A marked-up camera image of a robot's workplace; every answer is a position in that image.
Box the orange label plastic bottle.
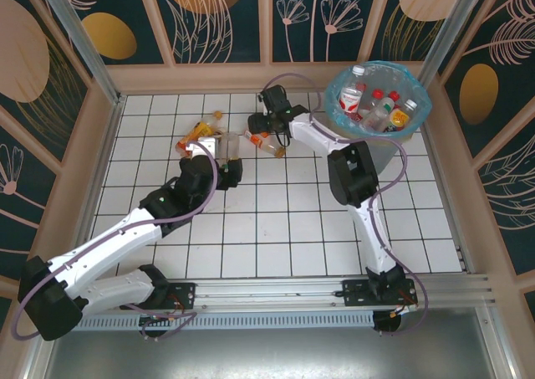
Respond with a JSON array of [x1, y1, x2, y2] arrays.
[[243, 130, 288, 159]]

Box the orange juice bottle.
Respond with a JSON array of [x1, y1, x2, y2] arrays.
[[174, 110, 223, 154]]

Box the red white label water bottle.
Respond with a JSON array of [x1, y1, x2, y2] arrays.
[[339, 64, 368, 117]]

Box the clear green label bottle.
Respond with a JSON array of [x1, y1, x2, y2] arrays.
[[361, 97, 396, 131]]

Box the grey waste bin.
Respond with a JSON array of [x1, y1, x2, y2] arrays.
[[334, 121, 417, 177]]

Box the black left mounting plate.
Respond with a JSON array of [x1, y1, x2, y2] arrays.
[[166, 281, 197, 310]]

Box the black mounting plate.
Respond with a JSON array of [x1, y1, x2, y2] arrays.
[[341, 278, 419, 311], [166, 281, 197, 310]]

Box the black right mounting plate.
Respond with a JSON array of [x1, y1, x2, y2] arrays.
[[341, 278, 419, 311]]

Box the steel sheet panel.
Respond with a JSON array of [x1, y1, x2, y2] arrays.
[[43, 327, 509, 379]]

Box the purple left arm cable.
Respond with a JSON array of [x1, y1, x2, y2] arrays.
[[10, 142, 221, 342]]

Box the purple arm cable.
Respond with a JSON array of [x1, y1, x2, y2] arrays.
[[261, 72, 430, 338], [10, 142, 221, 342]]

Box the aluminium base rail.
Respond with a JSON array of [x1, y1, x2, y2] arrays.
[[166, 273, 497, 309]]

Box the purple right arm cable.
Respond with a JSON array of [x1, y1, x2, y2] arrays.
[[261, 72, 430, 338]]

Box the grey slotted cable duct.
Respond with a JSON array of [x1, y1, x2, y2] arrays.
[[79, 311, 376, 332]]

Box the aluminium frame post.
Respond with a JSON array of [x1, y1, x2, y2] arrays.
[[417, 0, 490, 88], [32, 0, 126, 106]]

